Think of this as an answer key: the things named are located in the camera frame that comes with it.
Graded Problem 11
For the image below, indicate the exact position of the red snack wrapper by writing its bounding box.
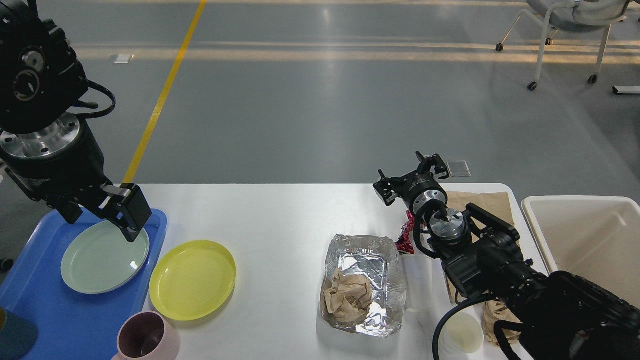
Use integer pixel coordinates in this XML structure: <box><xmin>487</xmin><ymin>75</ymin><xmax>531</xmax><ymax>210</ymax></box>
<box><xmin>395</xmin><ymin>210</ymin><xmax>415</xmax><ymax>255</ymax></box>

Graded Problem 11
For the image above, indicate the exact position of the white paper cup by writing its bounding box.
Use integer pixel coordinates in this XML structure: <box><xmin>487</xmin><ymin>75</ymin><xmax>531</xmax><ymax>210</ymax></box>
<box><xmin>438</xmin><ymin>312</ymin><xmax>485</xmax><ymax>356</ymax></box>

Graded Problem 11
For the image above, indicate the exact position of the floor outlet plate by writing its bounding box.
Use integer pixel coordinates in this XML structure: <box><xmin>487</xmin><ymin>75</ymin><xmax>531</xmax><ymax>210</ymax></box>
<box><xmin>110</xmin><ymin>54</ymin><xmax>135</xmax><ymax>65</ymax></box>
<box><xmin>446</xmin><ymin>161</ymin><xmax>473</xmax><ymax>178</ymax></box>

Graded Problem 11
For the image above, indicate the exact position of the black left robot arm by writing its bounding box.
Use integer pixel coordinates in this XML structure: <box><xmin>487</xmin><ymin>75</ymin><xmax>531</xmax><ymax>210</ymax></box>
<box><xmin>0</xmin><ymin>0</ymin><xmax>152</xmax><ymax>243</ymax></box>

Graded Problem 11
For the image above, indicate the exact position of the grey office chair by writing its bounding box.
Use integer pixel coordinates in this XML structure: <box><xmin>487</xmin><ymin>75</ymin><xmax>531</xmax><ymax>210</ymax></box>
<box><xmin>494</xmin><ymin>0</ymin><xmax>630</xmax><ymax>91</ymax></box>

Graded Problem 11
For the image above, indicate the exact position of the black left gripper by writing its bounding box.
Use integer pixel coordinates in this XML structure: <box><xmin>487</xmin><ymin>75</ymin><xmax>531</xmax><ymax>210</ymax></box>
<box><xmin>1</xmin><ymin>112</ymin><xmax>152</xmax><ymax>243</ymax></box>

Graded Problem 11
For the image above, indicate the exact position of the blue plastic tray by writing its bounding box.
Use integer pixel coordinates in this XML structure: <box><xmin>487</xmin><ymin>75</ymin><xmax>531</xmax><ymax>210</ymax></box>
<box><xmin>0</xmin><ymin>209</ymin><xmax>168</xmax><ymax>360</ymax></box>

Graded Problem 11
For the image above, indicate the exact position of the floor outlet plate right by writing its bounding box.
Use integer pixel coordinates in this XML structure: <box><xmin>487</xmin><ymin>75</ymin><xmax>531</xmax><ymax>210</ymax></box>
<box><xmin>446</xmin><ymin>161</ymin><xmax>473</xmax><ymax>178</ymax></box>

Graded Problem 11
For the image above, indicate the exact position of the aluminium foil tray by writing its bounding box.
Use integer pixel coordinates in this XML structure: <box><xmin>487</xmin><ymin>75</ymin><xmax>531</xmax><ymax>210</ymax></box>
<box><xmin>318</xmin><ymin>234</ymin><xmax>407</xmax><ymax>338</ymax></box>

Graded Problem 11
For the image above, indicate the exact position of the crumpled brown paper ball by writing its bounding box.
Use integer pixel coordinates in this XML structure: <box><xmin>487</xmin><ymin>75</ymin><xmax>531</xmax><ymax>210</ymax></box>
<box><xmin>322</xmin><ymin>268</ymin><xmax>373</xmax><ymax>325</ymax></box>

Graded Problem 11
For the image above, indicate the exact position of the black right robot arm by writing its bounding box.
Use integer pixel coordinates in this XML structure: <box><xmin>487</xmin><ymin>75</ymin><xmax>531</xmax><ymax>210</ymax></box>
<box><xmin>374</xmin><ymin>152</ymin><xmax>640</xmax><ymax>360</ymax></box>

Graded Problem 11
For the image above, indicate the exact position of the yellow plate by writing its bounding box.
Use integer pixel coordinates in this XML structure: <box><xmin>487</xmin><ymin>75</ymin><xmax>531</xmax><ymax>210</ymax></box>
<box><xmin>149</xmin><ymin>239</ymin><xmax>237</xmax><ymax>322</ymax></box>

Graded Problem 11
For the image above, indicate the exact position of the dark teal mug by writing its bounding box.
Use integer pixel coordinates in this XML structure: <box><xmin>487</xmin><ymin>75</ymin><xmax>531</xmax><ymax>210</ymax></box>
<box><xmin>0</xmin><ymin>308</ymin><xmax>39</xmax><ymax>360</ymax></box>

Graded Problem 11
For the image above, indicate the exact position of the white plastic bin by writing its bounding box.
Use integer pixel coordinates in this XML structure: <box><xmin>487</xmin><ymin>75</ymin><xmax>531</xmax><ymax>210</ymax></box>
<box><xmin>521</xmin><ymin>195</ymin><xmax>640</xmax><ymax>306</ymax></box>

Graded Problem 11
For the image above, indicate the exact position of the white object far right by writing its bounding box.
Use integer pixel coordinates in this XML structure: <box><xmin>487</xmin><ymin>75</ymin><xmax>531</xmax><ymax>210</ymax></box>
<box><xmin>612</xmin><ymin>85</ymin><xmax>640</xmax><ymax>96</ymax></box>

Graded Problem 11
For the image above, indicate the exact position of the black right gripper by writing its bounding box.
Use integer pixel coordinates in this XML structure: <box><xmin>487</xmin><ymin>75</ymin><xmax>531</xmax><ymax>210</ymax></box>
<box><xmin>373</xmin><ymin>152</ymin><xmax>450</xmax><ymax>215</ymax></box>

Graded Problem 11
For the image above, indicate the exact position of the pink mug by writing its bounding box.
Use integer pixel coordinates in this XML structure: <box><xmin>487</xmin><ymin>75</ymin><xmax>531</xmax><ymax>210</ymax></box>
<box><xmin>112</xmin><ymin>311</ymin><xmax>181</xmax><ymax>360</ymax></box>

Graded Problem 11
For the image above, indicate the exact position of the brown paper bag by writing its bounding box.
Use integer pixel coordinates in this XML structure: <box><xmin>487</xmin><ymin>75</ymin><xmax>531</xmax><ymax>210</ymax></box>
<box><xmin>447</xmin><ymin>191</ymin><xmax>520</xmax><ymax>347</ymax></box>

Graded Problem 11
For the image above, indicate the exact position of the floor outlet plate left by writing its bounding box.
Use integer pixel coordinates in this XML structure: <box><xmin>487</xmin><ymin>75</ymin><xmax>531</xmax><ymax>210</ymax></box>
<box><xmin>110</xmin><ymin>54</ymin><xmax>135</xmax><ymax>65</ymax></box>

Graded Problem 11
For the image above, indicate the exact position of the pale green plate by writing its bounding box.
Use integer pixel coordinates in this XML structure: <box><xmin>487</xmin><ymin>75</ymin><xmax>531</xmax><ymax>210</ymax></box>
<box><xmin>61</xmin><ymin>221</ymin><xmax>151</xmax><ymax>295</ymax></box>

